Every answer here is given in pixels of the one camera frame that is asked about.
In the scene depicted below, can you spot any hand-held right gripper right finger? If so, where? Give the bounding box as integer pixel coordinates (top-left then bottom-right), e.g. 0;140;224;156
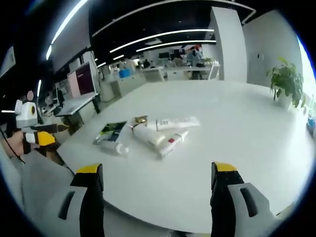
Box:
209;161;275;237

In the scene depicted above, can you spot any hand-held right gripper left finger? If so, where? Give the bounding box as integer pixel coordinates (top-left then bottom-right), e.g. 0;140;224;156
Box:
37;162;105;237

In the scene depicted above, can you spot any green black skincare tube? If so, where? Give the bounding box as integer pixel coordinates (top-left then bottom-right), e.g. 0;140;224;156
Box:
92;120;130;158

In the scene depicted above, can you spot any white red label skincare tube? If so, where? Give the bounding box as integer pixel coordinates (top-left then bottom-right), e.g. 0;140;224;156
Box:
158;130;190;159

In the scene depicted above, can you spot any gold capped skincare bottle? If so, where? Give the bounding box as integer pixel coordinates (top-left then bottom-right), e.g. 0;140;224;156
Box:
127;115;149;133

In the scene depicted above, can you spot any long white skincare tube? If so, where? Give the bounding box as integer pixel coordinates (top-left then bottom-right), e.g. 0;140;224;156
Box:
148;116;201;132

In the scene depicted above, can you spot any white pearly skincare bottle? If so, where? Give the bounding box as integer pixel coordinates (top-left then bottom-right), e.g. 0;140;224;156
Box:
133;124;174;152

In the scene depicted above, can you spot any person's left hand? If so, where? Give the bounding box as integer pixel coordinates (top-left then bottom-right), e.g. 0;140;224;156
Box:
4;134;32;159

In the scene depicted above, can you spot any white office desk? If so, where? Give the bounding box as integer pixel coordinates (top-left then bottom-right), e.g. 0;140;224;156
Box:
53;93;101;135

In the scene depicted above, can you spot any person's grey clothing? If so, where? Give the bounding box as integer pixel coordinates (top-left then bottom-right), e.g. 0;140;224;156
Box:
0;144;76;233

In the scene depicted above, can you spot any large display screen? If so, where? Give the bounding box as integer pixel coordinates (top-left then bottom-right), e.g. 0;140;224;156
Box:
67;61;98;100

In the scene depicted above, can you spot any blue box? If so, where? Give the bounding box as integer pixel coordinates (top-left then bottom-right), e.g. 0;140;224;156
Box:
119;69;136;79

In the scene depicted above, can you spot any ceiling light strip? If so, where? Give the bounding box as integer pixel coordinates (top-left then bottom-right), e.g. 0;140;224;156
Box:
109;29;215;54
45;0;90;61
135;39;217;53

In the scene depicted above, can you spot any green potted plant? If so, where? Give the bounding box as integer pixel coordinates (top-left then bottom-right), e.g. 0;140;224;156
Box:
266;56;307;110

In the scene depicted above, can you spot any white counter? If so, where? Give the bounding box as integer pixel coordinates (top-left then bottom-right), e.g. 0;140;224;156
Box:
142;64;221;81

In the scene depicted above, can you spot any black cable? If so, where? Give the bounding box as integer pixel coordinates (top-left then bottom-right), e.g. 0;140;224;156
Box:
0;127;26;164

